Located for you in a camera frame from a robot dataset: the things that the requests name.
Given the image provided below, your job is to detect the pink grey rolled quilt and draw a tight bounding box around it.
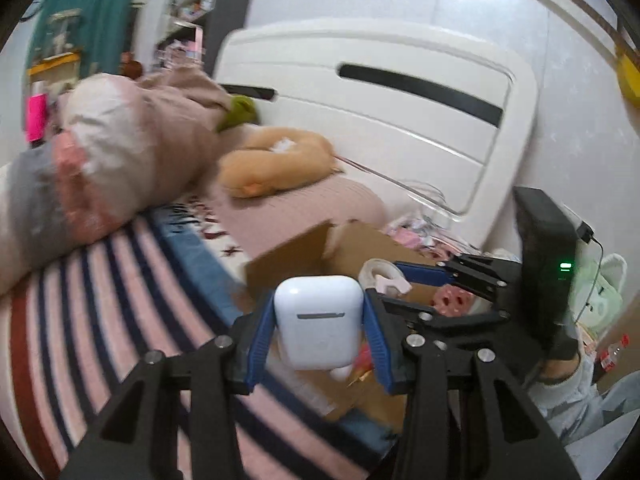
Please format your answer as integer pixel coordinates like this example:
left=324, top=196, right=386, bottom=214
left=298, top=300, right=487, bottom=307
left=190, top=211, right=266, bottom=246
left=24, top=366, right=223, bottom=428
left=0, top=67, right=236, bottom=296

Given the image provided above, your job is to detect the mint green plush toy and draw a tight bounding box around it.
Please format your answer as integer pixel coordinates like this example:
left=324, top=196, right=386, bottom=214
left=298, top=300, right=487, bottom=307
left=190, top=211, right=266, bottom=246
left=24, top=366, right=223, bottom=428
left=570, top=252, right=627, bottom=331

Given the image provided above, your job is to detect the person's leg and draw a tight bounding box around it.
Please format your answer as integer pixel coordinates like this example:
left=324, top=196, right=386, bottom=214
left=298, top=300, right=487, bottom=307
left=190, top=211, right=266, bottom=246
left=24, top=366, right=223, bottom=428
left=557, top=372, right=640, bottom=466

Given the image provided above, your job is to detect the person's right forearm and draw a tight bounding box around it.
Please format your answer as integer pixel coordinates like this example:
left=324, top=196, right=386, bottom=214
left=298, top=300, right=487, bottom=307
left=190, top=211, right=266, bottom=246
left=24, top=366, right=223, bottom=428
left=527, top=352, right=601, bottom=423

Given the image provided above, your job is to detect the white earbuds case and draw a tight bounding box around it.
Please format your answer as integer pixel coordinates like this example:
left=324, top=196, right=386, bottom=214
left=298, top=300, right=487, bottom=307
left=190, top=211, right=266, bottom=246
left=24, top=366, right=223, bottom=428
left=273, top=275, right=364, bottom=371

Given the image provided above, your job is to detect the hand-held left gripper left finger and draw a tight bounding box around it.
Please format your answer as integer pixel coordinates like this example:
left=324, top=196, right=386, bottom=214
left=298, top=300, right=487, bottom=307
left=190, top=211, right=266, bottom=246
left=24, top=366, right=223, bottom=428
left=60, top=292, right=276, bottom=480

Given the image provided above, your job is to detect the black bookshelf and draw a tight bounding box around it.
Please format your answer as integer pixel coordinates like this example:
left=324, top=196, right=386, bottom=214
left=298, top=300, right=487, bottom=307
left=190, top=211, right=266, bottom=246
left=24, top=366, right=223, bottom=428
left=155, top=0, right=261, bottom=81

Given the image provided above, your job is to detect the white headboard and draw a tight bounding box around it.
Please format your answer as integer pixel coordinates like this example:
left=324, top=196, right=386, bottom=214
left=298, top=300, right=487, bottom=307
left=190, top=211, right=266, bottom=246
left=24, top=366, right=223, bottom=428
left=212, top=20, right=538, bottom=256

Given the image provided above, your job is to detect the glass display tank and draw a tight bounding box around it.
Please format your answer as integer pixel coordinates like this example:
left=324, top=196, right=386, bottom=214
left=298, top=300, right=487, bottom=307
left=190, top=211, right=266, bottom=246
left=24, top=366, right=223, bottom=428
left=47, top=8, right=81, bottom=56

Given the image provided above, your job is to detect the pink pig toy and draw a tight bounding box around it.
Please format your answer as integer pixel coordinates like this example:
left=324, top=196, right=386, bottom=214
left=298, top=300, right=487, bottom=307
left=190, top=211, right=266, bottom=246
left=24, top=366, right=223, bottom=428
left=432, top=284, right=473, bottom=317

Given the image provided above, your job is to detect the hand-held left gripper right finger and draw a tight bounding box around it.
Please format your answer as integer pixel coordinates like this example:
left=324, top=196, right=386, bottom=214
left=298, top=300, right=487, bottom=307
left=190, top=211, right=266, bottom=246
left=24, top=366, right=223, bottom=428
left=362, top=287, right=581, bottom=480

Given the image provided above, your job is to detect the pile of pink small items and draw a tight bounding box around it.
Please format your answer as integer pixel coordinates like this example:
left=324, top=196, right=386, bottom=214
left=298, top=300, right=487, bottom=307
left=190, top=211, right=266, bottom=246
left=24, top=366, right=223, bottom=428
left=385, top=212, right=481, bottom=261

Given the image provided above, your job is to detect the teal curtain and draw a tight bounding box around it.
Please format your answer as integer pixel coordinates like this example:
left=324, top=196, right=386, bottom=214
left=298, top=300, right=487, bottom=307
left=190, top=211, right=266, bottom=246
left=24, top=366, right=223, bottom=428
left=25, top=0, right=141, bottom=78

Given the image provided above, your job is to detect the tan plush toy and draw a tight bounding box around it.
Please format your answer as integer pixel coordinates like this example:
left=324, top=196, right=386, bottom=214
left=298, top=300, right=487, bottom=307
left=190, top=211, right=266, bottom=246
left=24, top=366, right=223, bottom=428
left=219, top=127, right=337, bottom=198

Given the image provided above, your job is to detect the bright pink bag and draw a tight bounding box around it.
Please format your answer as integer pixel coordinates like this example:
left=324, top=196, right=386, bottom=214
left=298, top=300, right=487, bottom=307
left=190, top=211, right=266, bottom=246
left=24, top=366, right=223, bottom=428
left=27, top=94, right=47, bottom=142

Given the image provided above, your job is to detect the white round device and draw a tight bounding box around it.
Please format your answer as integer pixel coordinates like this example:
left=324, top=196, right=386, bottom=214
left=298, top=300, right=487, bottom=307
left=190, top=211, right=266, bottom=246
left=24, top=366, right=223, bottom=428
left=358, top=258, right=412, bottom=297

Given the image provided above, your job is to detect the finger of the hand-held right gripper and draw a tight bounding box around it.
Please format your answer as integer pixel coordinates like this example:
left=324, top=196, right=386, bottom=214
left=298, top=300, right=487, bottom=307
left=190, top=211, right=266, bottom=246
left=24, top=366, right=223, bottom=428
left=380, top=296, right=511, bottom=333
left=392, top=254, right=511, bottom=303

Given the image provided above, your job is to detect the white cable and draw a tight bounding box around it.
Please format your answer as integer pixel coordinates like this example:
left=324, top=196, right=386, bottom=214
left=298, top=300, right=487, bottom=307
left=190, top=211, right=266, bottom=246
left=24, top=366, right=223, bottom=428
left=332, top=155, right=461, bottom=216

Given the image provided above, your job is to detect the yellow table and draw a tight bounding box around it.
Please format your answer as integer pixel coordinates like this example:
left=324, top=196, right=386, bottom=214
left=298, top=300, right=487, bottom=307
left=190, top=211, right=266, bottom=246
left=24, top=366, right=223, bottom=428
left=27, top=50, right=83, bottom=96

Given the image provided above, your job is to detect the pink ribbed pillow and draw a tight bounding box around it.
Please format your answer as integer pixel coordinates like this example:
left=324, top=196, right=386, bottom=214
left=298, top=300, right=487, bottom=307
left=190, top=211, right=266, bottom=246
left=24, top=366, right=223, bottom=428
left=207, top=177, right=388, bottom=261

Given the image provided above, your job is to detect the brown plush toy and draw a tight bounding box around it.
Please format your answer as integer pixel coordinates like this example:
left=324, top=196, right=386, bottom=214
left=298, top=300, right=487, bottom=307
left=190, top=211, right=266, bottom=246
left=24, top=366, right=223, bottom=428
left=121, top=52, right=143, bottom=80

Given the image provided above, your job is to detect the brown cardboard box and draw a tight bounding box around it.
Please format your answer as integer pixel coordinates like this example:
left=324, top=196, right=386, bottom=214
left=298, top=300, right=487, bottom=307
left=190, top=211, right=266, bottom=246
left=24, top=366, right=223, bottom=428
left=245, top=219, right=451, bottom=433

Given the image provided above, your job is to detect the black charger with cable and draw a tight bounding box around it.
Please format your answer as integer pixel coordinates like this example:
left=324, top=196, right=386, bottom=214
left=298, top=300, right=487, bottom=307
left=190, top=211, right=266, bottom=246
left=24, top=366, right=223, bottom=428
left=575, top=220, right=607, bottom=326

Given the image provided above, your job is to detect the plastic water bottle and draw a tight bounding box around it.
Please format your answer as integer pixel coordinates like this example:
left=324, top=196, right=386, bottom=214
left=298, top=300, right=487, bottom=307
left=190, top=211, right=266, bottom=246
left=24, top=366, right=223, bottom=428
left=597, top=335, right=631, bottom=373

